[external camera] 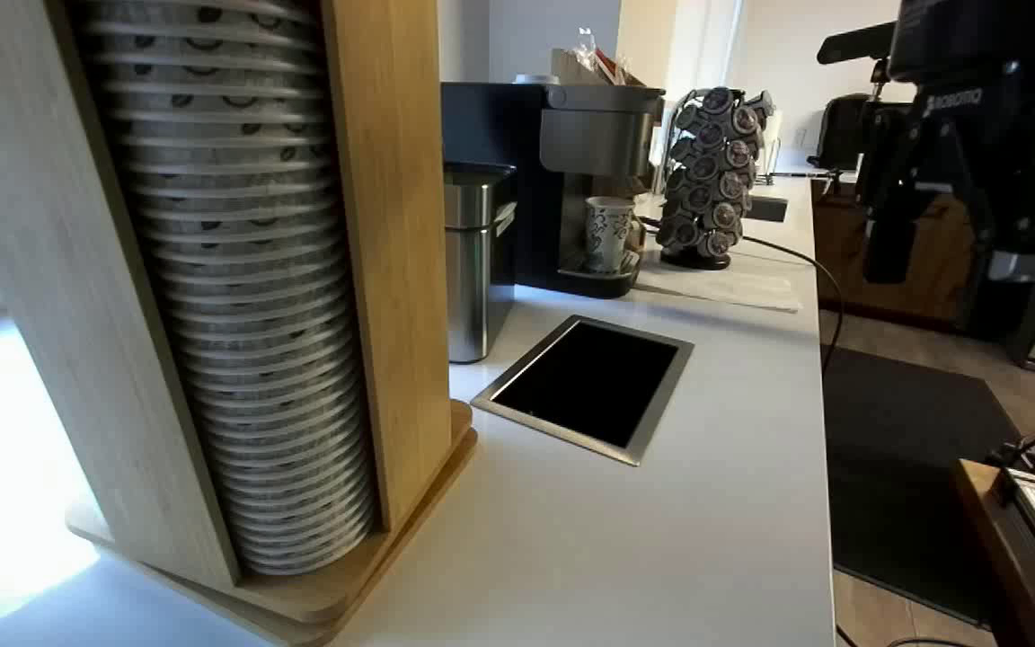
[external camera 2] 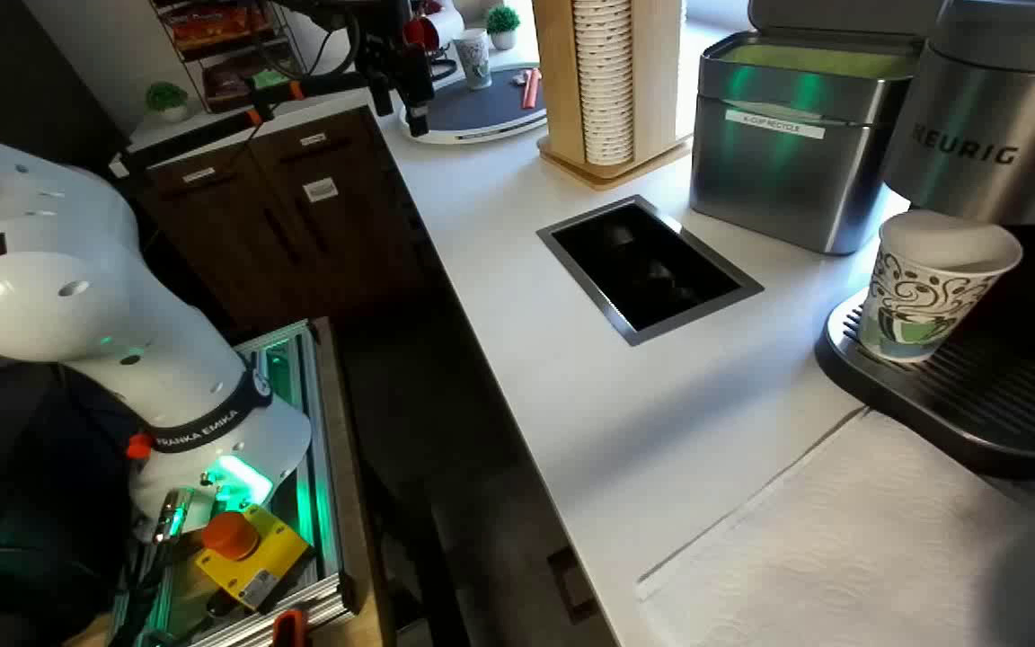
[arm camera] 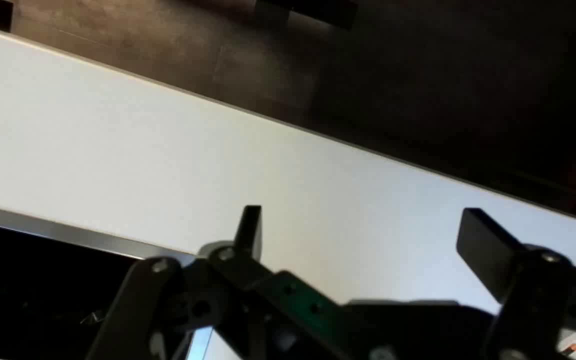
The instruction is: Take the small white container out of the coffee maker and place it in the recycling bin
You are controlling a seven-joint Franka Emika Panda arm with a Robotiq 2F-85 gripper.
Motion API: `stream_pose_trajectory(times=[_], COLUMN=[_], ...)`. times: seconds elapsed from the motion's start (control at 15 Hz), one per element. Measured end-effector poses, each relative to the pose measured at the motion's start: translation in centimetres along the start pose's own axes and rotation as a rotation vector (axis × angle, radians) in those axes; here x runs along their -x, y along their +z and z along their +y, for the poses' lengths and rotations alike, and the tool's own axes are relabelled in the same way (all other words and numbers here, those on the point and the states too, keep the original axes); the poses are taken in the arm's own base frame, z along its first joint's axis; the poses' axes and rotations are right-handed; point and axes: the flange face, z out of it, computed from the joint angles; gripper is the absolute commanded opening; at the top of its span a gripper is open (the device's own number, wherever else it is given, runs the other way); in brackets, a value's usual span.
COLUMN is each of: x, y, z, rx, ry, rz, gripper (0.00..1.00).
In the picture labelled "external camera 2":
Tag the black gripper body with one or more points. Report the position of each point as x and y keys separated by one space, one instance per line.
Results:
x=396 y=39

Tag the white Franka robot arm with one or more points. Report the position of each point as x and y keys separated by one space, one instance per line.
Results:
x=51 y=263

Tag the stainless steel recycling bin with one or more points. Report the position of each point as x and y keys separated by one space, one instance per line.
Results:
x=782 y=180

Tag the silver black Keurig coffee maker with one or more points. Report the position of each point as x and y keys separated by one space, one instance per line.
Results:
x=986 y=145

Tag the small white patterned cup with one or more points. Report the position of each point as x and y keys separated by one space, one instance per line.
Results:
x=475 y=57

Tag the small potted green plant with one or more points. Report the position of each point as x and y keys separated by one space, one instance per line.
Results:
x=502 y=22

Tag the round dark turntable tray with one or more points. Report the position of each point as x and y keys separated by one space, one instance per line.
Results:
x=483 y=113

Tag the small pink packet holder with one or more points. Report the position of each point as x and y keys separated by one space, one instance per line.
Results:
x=530 y=86

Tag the white cabinet label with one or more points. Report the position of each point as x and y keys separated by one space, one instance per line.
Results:
x=320 y=188

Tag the shelf with snack boxes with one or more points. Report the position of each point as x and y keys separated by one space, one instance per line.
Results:
x=232 y=38

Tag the stack of white cups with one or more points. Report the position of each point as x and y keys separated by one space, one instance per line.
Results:
x=604 y=82

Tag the dark brown wooden cabinet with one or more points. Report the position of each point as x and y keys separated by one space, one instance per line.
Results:
x=289 y=238

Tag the small green fuzzy plant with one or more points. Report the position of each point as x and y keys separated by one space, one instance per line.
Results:
x=166 y=98

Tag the wooden cup dispenser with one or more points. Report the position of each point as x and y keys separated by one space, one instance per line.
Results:
x=659 y=82

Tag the black countertop trash opening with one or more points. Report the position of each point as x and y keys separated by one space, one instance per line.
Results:
x=649 y=272

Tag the yellow emergency stop box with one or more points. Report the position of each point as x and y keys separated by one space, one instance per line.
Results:
x=253 y=561

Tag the patterned white paper cup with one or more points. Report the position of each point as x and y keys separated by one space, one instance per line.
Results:
x=928 y=291

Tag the white paper towel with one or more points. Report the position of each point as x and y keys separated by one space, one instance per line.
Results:
x=863 y=540

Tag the metal robot mounting frame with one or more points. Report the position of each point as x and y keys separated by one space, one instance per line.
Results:
x=331 y=478

